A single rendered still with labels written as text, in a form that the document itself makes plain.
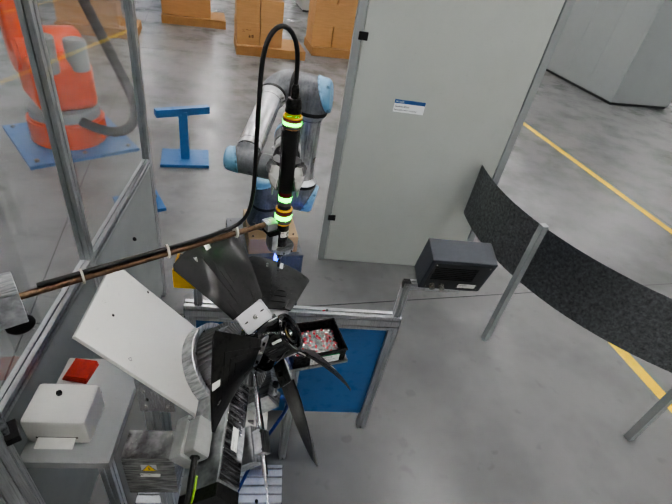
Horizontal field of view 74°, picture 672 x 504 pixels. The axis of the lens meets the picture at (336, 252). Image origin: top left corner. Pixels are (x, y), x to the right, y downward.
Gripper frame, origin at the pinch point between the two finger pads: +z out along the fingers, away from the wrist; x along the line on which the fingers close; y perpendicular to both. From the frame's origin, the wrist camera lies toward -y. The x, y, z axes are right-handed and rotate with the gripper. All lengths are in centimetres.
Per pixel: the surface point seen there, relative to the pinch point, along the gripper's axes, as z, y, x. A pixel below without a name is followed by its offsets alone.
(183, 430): 33, 52, 20
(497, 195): -148, 76, -139
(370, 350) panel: -38, 104, -46
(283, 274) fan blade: -22, 48, -3
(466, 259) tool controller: -33, 43, -70
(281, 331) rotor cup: 9.8, 40.3, -2.3
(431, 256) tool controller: -34, 44, -57
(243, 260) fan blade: -6.6, 29.7, 9.7
